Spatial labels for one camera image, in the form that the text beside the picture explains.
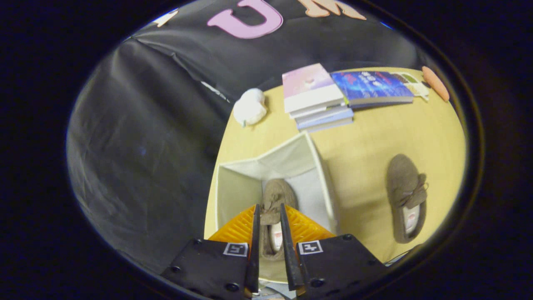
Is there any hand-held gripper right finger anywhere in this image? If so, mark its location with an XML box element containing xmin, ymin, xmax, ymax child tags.
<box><xmin>279</xmin><ymin>203</ymin><xmax>389</xmax><ymax>299</ymax></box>

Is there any brown fuzzy shoe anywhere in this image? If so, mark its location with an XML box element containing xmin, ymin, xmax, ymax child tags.
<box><xmin>386</xmin><ymin>153</ymin><xmax>428</xmax><ymax>245</ymax></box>
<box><xmin>259</xmin><ymin>179</ymin><xmax>300</xmax><ymax>261</ymax></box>

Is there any pink cover book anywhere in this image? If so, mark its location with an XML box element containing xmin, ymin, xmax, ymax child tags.
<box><xmin>282</xmin><ymin>63</ymin><xmax>346</xmax><ymax>114</ymax></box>

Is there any white plush toy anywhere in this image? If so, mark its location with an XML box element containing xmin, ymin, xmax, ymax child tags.
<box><xmin>232</xmin><ymin>87</ymin><xmax>268</xmax><ymax>128</ymax></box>

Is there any pale blue book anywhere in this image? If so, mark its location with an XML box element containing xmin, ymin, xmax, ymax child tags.
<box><xmin>294</xmin><ymin>108</ymin><xmax>354</xmax><ymax>134</ymax></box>

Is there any white tape strip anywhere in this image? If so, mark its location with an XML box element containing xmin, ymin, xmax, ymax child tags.
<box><xmin>201</xmin><ymin>80</ymin><xmax>231</xmax><ymax>103</ymax></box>

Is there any black backdrop cloth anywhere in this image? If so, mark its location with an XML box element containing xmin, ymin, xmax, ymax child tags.
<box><xmin>67</xmin><ymin>0</ymin><xmax>425</xmax><ymax>275</ymax></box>

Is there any orange toy carrot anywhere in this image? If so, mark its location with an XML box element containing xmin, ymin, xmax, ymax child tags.
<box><xmin>421</xmin><ymin>65</ymin><xmax>451</xmax><ymax>103</ymax></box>

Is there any blue cover book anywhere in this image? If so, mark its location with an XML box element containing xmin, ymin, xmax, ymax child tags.
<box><xmin>330</xmin><ymin>71</ymin><xmax>415</xmax><ymax>110</ymax></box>

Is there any white fabric storage box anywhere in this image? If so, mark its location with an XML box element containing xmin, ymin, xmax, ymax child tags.
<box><xmin>215</xmin><ymin>131</ymin><xmax>339</xmax><ymax>285</ymax></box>

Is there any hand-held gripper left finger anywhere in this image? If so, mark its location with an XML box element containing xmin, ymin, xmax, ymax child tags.
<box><xmin>160</xmin><ymin>203</ymin><xmax>262</xmax><ymax>300</ymax></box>

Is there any grey book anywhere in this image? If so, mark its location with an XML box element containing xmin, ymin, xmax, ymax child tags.
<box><xmin>289</xmin><ymin>103</ymin><xmax>349</xmax><ymax>120</ymax></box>

